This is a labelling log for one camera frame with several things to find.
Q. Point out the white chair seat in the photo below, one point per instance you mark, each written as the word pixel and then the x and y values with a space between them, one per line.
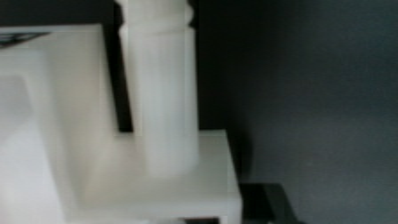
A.
pixel 108 162

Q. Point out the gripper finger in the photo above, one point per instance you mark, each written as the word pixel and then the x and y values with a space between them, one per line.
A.
pixel 267 207

